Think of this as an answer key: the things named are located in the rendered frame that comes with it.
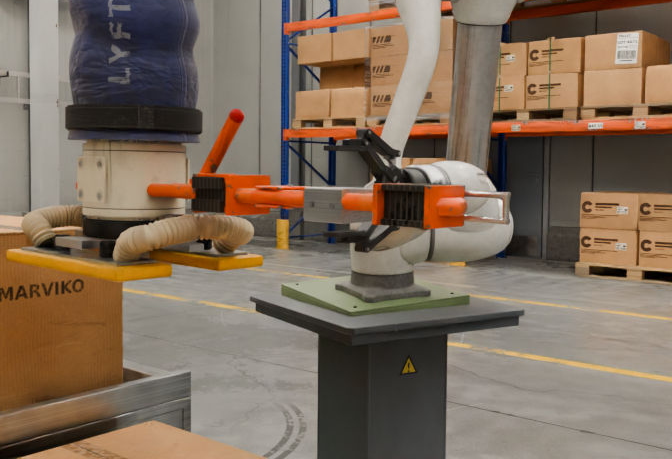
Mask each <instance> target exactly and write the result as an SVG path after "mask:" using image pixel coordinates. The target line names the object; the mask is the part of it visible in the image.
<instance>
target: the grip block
mask: <svg viewBox="0 0 672 459"><path fill-rule="evenodd" d="M255 186H270V175H236V174H208V173H194V174H193V176H192V199H191V210H192V212H193V213H205V212H216V213H223V212H225V215H226V216H235V215H257V214H269V213H270V208H261V207H255V204H253V203H238V202H237V201H236V200H235V198H234V193H235V191H236V189H237V188H255Z"/></svg>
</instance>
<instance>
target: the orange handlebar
mask: <svg viewBox="0 0 672 459"><path fill-rule="evenodd" d="M272 185H273V186H255V188H237V189H236V191H235V193H234V198H235V200H236V201H237V202H238V203H253V204H255V207H261V208H273V209H286V210H293V209H292V208H304V190H303V189H304V188H305V187H308V186H293V184H287V185H286V186H279V184H272ZM147 193H148V194H149V195H150V196H152V197H166V198H180V199H192V179H189V184H180V183H173V184H158V183H152V184H150V185H149V186H148V187H147ZM341 202H342V205H343V207H344V208H345V209H346V210H354V211H368V212H372V209H373V193H366V194H357V193H347V194H345V196H344V197H343V199H342V201H341ZM467 208H468V206H467V202H466V201H465V199H463V198H461V197H456V198H441V199H439V200H438V202H437V206H436V209H437V213H438V215H440V216H461V215H463V214H465V213H466V211H467Z"/></svg>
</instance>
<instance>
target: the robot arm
mask: <svg viewBox="0 0 672 459"><path fill-rule="evenodd" d="M442 1H451V6H452V10H453V15H454V17H455V19H456V21H458V25H457V37H456V49H455V61H454V72H453V84H452V96H451V108H450V119H449V131H448V143H447V155H446V161H440V162H435V163H432V164H425V165H409V166H407V167H405V168H402V166H401V162H402V154H403V150H404V147H405V144H406V142H407V139H408V136H409V134H410V131H411V129H412V126H413V124H414V121H415V119H416V116H417V114H418V111H419V109H420V106H421V104H422V101H423V99H424V96H425V94H426V91H427V89H428V86H429V84H430V81H431V78H432V76H433V73H434V70H435V66H436V62H437V58H438V53H439V46H440V18H441V3H442ZM523 1H524V0H395V4H396V8H397V10H398V12H399V15H400V17H401V19H402V22H403V25H404V27H405V30H406V33H407V36H408V42H409V49H408V56H407V60H406V64H405V68H404V71H403V74H402V76H401V79H400V82H399V85H398V88H397V91H396V94H395V96H394V99H393V102H392V105H391V108H390V111H389V114H388V116H387V119H386V122H385V125H384V128H383V131H382V134H381V137H379V136H378V135H376V134H375V133H374V132H373V131H372V130H371V129H357V130H356V135H357V138H356V139H344V140H342V146H340V145H330V146H324V150H327V151H358V152H359V154H360V155H361V157H362V158H363V159H364V161H365V162H366V163H367V165H368V166H369V168H370V169H371V173H372V175H373V180H372V181H371V182H370V183H368V184H366V185H365V187H364V188H371V189H372V190H373V184H375V183H424V184H451V185H465V190H474V191H496V188H495V187H494V185H493V184H492V182H491V181H490V180H489V179H488V178H487V177H486V176H487V166H488V156H489V147H490V137H491V127H492V118H493V108H494V98H495V91H496V84H497V74H498V64H499V55H500V45H501V36H502V24H505V23H506V22H507V21H508V19H509V18H510V15H511V13H512V11H513V9H514V7H515V5H516V4H517V3H522V2H523ZM464 199H465V201H466V202H467V206H468V208H467V211H466V213H465V214H464V215H474V216H489V217H502V207H503V201H502V200H500V199H497V198H481V197H464ZM509 218H510V224H509V225H503V224H493V223H479V222H465V221H464V225H463V226H462V227H451V228H438V229H424V228H412V227H400V226H388V225H373V224H372V221H371V222H365V223H350V230H340V231H327V232H323V237H334V238H339V237H341V242H343V243H350V255H351V279H350V280H349V281H343V282H338V283H335V289H336V290H339V291H343V292H346V293H348V294H350V295H352V296H355V297H357V298H359V299H362V300H363V301H364V302H366V303H376V302H380V301H387V300H395V299H404V298H412V297H427V296H431V290H430V289H428V288H425V287H422V286H420V285H417V284H416V283H414V273H413V267H414V264H418V263H421V262H424V261H428V262H467V261H475V260H480V259H484V258H487V257H490V256H493V255H495V254H497V253H499V252H501V251H503V250H504V249H505V247H506V246H507V245H508V244H509V243H510V241H511V238H512V235H513V218H512V215H511V213H510V210H509Z"/></svg>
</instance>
